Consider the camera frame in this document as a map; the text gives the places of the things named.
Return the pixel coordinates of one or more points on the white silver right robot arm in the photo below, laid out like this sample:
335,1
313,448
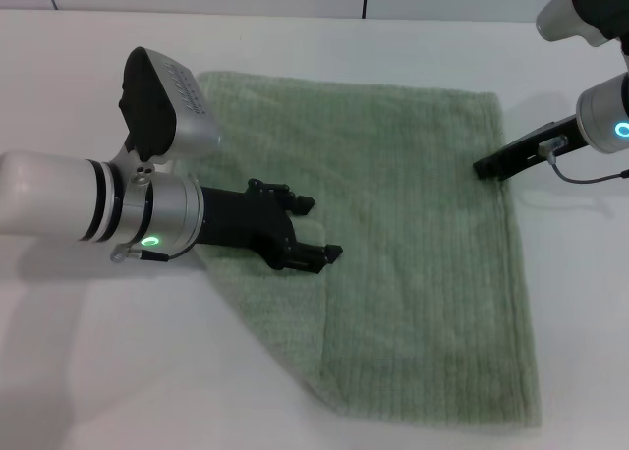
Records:
602,111

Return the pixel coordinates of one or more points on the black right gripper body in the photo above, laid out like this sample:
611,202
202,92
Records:
540,148

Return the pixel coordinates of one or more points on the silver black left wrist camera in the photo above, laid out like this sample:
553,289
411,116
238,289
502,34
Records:
167,106

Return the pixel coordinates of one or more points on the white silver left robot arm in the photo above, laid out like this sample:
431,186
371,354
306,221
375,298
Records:
64,199

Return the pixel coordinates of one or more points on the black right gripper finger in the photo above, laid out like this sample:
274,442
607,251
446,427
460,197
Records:
489,167

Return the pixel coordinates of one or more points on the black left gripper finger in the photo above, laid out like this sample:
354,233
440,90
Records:
302,205
317,258

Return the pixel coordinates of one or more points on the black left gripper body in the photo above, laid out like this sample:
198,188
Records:
245,219

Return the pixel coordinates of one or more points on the light green ribbed towel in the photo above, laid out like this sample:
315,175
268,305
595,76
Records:
417,253

